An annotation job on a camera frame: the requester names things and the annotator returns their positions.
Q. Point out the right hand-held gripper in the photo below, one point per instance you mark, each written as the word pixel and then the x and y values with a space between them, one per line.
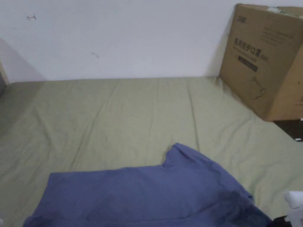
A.
pixel 295 201

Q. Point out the bed with pale green sheet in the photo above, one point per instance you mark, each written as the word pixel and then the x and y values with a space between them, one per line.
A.
pixel 118 113

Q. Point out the brown cardboard carton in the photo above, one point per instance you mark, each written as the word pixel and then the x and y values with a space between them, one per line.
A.
pixel 262 61

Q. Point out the blue shirt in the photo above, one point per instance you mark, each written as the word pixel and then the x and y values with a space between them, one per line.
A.
pixel 146 194

